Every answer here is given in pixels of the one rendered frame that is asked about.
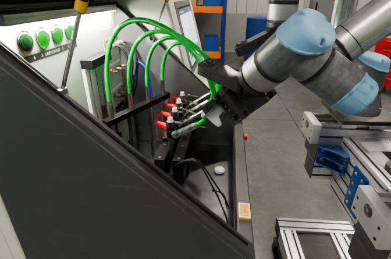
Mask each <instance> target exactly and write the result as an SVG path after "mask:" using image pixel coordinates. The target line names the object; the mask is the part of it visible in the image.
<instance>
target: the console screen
mask: <svg viewBox="0 0 391 259"><path fill-rule="evenodd" d="M174 6H175V10H176V14H177V18H178V21H179V26H180V30H181V33H182V35H183V36H185V37H187V38H188V39H190V40H192V42H194V43H195V44H197V45H198V46H199V47H200V43H199V40H198V35H197V31H196V26H195V23H194V18H193V14H192V10H191V6H190V1H189V0H183V1H176V2H174ZM186 53H187V57H188V60H189V65H190V69H191V72H193V73H194V71H195V69H196V67H197V65H198V63H197V61H196V60H195V59H194V57H193V56H192V54H191V53H189V51H188V50H187V49H186Z"/></svg>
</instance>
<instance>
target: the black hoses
mask: <svg viewBox="0 0 391 259"><path fill-rule="evenodd" d="M124 42H126V43H128V44H129V45H130V46H131V47H132V46H133V45H132V44H131V43H130V42H129V41H127V40H124V41H123V42H120V43H119V44H115V45H114V47H119V48H120V49H121V50H122V51H123V53H124V55H125V57H126V62H128V56H127V53H126V51H125V50H124V49H123V48H122V47H121V46H120V45H124V46H125V47H126V48H127V49H128V51H129V52H130V51H131V50H130V48H129V47H128V46H127V45H126V44H125V43H124ZM135 55H136V62H135V67H134V74H133V66H134V60H132V65H131V92H132V91H133V93H132V94H133V96H134V93H135V91H136V88H137V80H136V78H135V76H136V70H137V61H138V55H137V51H135ZM134 81H135V86H134ZM133 86H134V90H133ZM121 97H125V99H124V100H122V102H120V104H118V106H117V107H116V108H115V109H116V110H115V111H116V112H117V113H118V112H119V111H118V110H120V111H123V110H125V109H127V107H128V106H129V105H128V99H127V85H126V93H125V95H124V94H121ZM120 107H121V109H120Z"/></svg>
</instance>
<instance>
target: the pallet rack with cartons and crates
mask: <svg viewBox="0 0 391 259"><path fill-rule="evenodd" d="M191 4H192V7H193V12H194V13H222V17H221V46H220V47H219V37H218V35H217V34H204V47H201V48H202V49H203V50H204V51H205V52H206V53H207V54H208V55H209V56H210V57H211V58H212V59H221V63H224V56H225V31H226V6H227V0H203V5H197V0H191Z"/></svg>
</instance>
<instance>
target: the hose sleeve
mask: <svg viewBox="0 0 391 259"><path fill-rule="evenodd" d="M197 128H199V127H197V126H196V122H194V123H192V124H190V125H188V126H186V127H183V128H181V129H179V130H177V131H176V132H175V133H176V135H177V136H178V137H179V136H182V135H184V134H186V133H188V132H190V131H192V130H195V129H197Z"/></svg>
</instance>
